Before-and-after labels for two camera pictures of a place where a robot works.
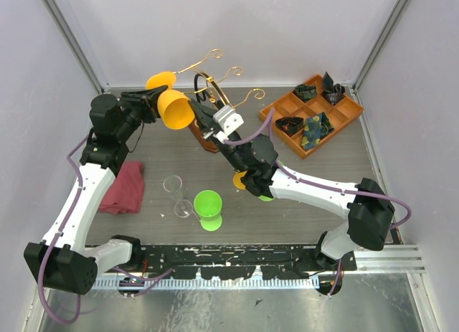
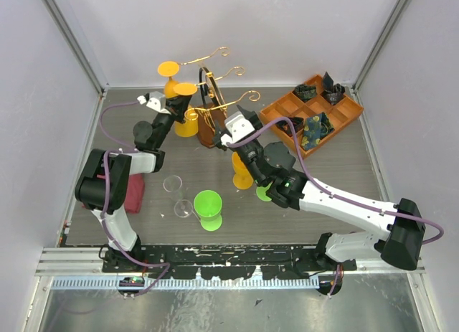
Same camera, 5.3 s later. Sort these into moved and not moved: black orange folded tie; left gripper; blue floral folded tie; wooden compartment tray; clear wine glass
Moved: left gripper
Not moved: black orange folded tie; clear wine glass; wooden compartment tray; blue floral folded tie
